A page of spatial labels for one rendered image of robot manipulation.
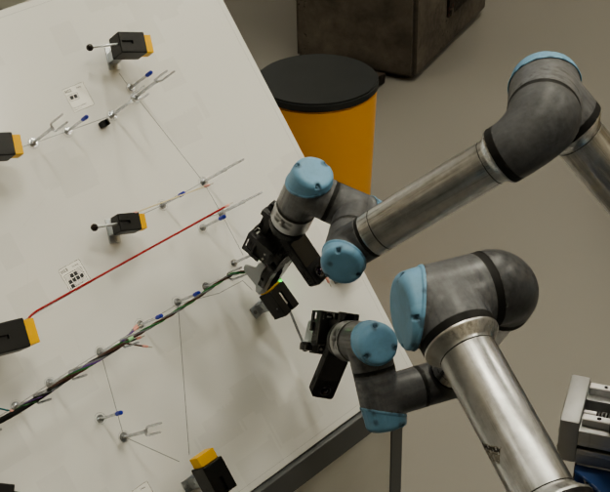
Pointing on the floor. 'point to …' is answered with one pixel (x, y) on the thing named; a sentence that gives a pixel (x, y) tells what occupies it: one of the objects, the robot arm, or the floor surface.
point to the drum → (329, 111)
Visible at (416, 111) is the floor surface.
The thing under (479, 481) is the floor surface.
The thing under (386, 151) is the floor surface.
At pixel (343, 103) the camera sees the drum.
